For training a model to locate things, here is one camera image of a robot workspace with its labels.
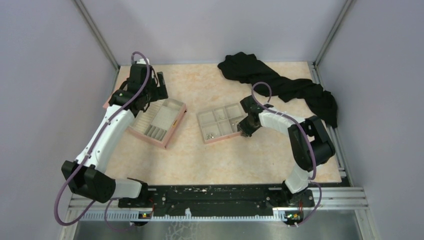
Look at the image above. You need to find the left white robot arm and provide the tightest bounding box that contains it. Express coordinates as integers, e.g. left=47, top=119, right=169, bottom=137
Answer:
left=61, top=59, right=168, bottom=207

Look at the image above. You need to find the white slotted cable duct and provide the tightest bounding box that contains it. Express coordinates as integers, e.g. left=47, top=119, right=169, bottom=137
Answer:
left=80, top=208, right=287, bottom=222

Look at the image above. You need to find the beige divided tray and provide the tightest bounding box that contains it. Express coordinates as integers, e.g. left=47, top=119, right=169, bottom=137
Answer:
left=196, top=103, right=247, bottom=144

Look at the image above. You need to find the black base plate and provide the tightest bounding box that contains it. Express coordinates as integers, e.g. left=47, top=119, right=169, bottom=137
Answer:
left=118, top=183, right=316, bottom=217

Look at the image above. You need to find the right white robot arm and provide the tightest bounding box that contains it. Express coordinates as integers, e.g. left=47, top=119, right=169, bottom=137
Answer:
left=237, top=95, right=336, bottom=206

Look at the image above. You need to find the black cloth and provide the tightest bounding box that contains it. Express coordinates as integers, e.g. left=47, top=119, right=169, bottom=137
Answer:
left=217, top=52, right=338, bottom=128

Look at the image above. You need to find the pink jewelry box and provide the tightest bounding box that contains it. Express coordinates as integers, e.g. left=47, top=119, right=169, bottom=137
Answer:
left=95, top=98, right=187, bottom=149

